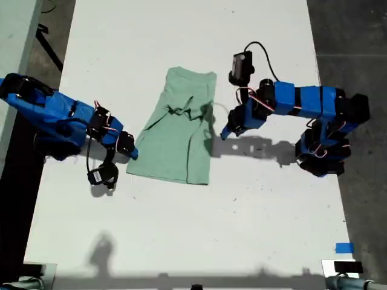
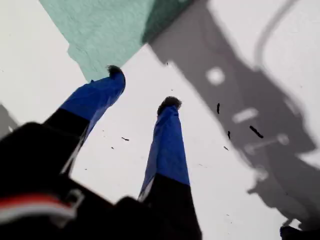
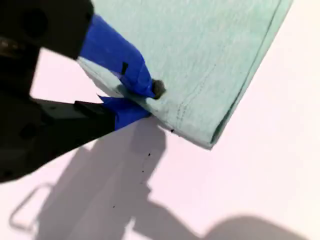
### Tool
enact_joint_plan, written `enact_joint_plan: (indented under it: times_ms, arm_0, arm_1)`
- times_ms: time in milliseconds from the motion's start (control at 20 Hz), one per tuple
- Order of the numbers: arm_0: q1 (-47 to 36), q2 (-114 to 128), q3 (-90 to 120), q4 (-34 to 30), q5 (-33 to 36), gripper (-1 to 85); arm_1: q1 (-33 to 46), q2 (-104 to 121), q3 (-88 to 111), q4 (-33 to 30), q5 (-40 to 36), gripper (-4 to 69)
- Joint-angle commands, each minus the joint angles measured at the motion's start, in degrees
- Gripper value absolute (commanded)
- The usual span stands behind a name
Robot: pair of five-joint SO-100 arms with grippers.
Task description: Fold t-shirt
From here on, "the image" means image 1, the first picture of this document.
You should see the pale green shelf board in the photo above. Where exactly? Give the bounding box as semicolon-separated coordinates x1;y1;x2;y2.
0;0;43;179

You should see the black camera cable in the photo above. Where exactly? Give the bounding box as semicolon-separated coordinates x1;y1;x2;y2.
85;132;94;175
244;41;281;82

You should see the pale grey pipe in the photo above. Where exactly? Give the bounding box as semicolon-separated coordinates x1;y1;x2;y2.
325;274;387;290
0;276;46;290

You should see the pale green T-shirt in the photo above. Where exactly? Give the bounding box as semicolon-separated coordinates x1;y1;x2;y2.
125;66;218;185

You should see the black strap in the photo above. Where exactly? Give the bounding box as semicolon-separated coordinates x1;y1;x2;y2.
35;25;64;73

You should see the blue tape strip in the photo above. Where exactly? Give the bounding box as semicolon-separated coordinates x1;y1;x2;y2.
335;242;354;254

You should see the small black box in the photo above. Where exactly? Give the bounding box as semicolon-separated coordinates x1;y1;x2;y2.
22;263;46;277
333;261;363;274

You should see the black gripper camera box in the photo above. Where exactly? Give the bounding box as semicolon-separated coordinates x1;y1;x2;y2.
232;51;254;80
86;163;119;190

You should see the shiny metal plate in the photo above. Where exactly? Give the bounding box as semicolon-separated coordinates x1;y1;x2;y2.
22;262;58;290
320;259;365;279

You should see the black camera stalk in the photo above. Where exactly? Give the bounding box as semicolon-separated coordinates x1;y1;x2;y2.
104;147;117;166
228;72;252;88

